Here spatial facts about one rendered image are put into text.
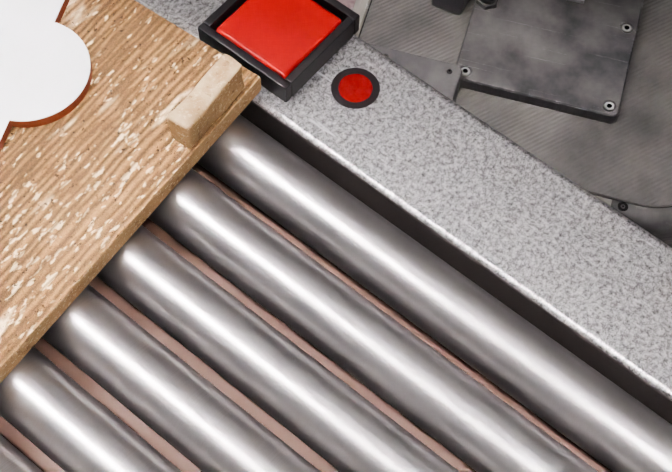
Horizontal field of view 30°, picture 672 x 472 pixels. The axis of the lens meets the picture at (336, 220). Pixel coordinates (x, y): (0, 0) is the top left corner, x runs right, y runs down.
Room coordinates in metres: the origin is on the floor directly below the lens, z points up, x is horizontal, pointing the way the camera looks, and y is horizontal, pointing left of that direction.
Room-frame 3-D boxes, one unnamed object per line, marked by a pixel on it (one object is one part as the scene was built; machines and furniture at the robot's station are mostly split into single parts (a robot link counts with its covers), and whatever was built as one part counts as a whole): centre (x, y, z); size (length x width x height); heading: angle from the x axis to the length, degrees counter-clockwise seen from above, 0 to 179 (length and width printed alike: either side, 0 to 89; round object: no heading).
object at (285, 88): (0.50, 0.04, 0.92); 0.08 x 0.08 x 0.02; 52
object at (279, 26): (0.50, 0.04, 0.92); 0.06 x 0.06 x 0.01; 52
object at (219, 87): (0.42, 0.08, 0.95); 0.06 x 0.02 x 0.03; 146
